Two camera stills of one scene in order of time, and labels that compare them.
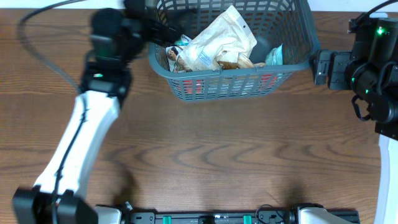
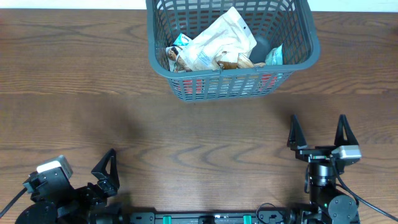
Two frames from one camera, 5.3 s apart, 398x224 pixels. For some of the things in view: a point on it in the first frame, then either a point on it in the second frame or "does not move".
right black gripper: x=339 y=60 → x=319 y=153
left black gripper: x=166 y=30 → x=104 y=187
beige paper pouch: x=176 y=62 does not move
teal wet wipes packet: x=275 y=57 does not move
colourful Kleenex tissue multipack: x=185 y=40 does not move
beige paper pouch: x=225 y=38 does not move
